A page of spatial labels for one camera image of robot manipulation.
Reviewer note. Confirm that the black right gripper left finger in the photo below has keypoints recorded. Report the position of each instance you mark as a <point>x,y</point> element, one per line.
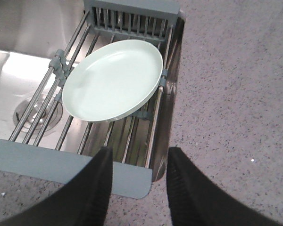
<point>83,201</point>

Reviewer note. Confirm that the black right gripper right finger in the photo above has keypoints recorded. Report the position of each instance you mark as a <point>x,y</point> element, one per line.
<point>194,200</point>

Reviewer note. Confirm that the light green round plate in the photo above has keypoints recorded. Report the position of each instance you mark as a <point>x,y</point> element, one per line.
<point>113,81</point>

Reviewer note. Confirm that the metal roll-up dry rack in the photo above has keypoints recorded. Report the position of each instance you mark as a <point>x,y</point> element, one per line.
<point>104,22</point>

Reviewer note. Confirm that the stainless steel sink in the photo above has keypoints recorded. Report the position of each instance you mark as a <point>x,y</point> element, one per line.
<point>30,33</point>

